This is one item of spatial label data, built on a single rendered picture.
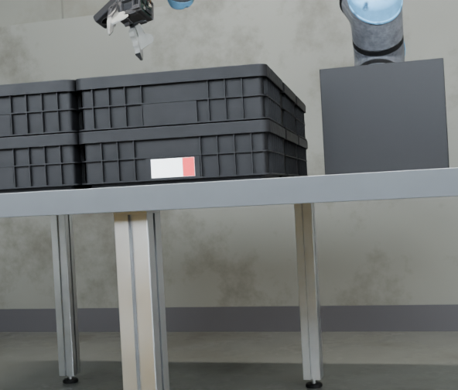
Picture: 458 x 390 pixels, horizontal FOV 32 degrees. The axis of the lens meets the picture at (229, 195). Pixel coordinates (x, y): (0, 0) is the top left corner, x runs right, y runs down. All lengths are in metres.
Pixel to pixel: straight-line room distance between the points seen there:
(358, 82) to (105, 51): 2.53
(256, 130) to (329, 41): 2.24
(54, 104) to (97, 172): 0.17
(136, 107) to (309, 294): 1.27
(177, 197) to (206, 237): 2.66
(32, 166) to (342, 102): 0.67
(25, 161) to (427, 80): 0.86
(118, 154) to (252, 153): 0.28
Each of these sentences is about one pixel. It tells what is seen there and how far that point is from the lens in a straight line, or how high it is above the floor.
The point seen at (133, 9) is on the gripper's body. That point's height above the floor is 1.17.
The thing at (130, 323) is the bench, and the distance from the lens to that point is 1.34.
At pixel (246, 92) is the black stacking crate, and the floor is 0.88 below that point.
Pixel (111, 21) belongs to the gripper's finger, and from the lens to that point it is 2.12.
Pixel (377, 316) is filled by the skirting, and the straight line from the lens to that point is 3.76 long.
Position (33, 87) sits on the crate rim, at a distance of 1.72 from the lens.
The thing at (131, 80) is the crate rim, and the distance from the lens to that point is 1.65.
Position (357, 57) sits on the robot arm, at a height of 0.97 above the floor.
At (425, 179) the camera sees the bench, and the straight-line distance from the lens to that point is 1.16.
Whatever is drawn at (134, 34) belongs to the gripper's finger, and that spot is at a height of 1.11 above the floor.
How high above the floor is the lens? 0.69
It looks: level
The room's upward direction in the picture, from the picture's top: 3 degrees counter-clockwise
